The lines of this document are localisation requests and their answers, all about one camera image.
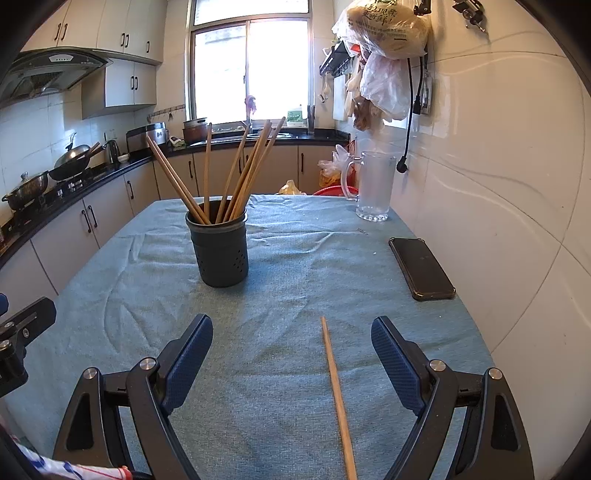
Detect small cream wall cabinet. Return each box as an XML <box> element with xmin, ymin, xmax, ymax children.
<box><xmin>82</xmin><ymin>59</ymin><xmax>158</xmax><ymax>121</ymax></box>

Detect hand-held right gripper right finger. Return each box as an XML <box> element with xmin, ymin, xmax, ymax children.
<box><xmin>370</xmin><ymin>316</ymin><xmax>535</xmax><ymax>480</ymax></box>

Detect black smartphone in clear case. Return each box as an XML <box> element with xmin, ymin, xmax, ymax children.
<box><xmin>388</xmin><ymin>237</ymin><xmax>457</xmax><ymax>302</ymax></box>

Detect grey range hood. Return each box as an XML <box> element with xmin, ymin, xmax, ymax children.
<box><xmin>0</xmin><ymin>47</ymin><xmax>114</xmax><ymax>109</ymax></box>

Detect clear glass pitcher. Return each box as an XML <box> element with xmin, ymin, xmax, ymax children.
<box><xmin>341</xmin><ymin>151</ymin><xmax>398</xmax><ymax>223</ymax></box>

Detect wok with lid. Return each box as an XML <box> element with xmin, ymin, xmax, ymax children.
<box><xmin>48</xmin><ymin>134</ymin><xmax>100</xmax><ymax>181</ymax></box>

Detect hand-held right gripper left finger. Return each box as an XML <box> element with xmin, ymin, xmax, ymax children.
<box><xmin>53</xmin><ymin>314</ymin><xmax>214</xmax><ymax>480</ymax></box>

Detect tan wooden chopstick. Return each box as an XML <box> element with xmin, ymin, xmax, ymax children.
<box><xmin>321</xmin><ymin>316</ymin><xmax>358</xmax><ymax>480</ymax></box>

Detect black power plug cable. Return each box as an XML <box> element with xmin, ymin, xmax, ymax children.
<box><xmin>396</xmin><ymin>55</ymin><xmax>423</xmax><ymax>175</ymax></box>

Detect teal tablecloth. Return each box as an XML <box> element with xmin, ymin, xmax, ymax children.
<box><xmin>2</xmin><ymin>194</ymin><xmax>495</xmax><ymax>480</ymax></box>

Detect brown cooking pot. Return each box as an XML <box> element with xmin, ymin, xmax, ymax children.
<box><xmin>182</xmin><ymin>117</ymin><xmax>209</xmax><ymax>145</ymax></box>

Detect white cutting board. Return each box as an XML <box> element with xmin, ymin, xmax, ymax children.
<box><xmin>332</xmin><ymin>74</ymin><xmax>356</xmax><ymax>121</ymax></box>

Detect steel pot with lid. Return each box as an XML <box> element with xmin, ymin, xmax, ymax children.
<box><xmin>2</xmin><ymin>171</ymin><xmax>51</xmax><ymax>210</ymax></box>

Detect wall power socket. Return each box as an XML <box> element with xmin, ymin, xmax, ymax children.
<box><xmin>418</xmin><ymin>74</ymin><xmax>435</xmax><ymax>115</ymax></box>

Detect kitchen window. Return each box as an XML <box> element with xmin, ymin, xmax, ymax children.
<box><xmin>185</xmin><ymin>0</ymin><xmax>315</xmax><ymax>127</ymax></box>

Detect base cabinets with black countertop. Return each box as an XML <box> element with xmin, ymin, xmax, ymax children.
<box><xmin>0</xmin><ymin>131</ymin><xmax>352</xmax><ymax>296</ymax></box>

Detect bunch of wooden chopsticks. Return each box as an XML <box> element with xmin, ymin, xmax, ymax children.
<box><xmin>145</xmin><ymin>116</ymin><xmax>287</xmax><ymax>225</ymax></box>

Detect cream upper wall cabinets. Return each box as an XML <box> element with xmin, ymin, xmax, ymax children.
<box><xmin>21</xmin><ymin>0</ymin><xmax>168</xmax><ymax>65</ymax></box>

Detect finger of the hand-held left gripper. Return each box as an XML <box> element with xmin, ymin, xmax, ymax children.
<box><xmin>0</xmin><ymin>295</ymin><xmax>57</xmax><ymax>398</ymax></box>

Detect beige printed plastic bag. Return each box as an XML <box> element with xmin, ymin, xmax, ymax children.
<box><xmin>332</xmin><ymin>0</ymin><xmax>432</xmax><ymax>60</ymax></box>

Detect orange and white plastic bag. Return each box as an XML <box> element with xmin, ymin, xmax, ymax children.
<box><xmin>318</xmin><ymin>144</ymin><xmax>358</xmax><ymax>185</ymax></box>

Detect black gas stove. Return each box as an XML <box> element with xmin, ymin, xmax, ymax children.
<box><xmin>9</xmin><ymin>173</ymin><xmax>112</xmax><ymax>222</ymax></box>

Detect dark grey chopstick holder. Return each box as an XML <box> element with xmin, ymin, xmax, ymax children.
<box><xmin>185</xmin><ymin>199</ymin><xmax>250</xmax><ymax>288</ymax></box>

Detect person's patterned clothing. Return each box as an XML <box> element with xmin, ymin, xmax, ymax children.
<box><xmin>0</xmin><ymin>429</ymin><xmax>132</xmax><ymax>480</ymax></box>

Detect brown hanging bag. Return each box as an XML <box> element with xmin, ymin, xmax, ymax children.
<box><xmin>353</xmin><ymin>99</ymin><xmax>384</xmax><ymax>134</ymax></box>

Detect black wall rack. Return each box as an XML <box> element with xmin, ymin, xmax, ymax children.
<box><xmin>320</xmin><ymin>44</ymin><xmax>361</xmax><ymax>77</ymax></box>

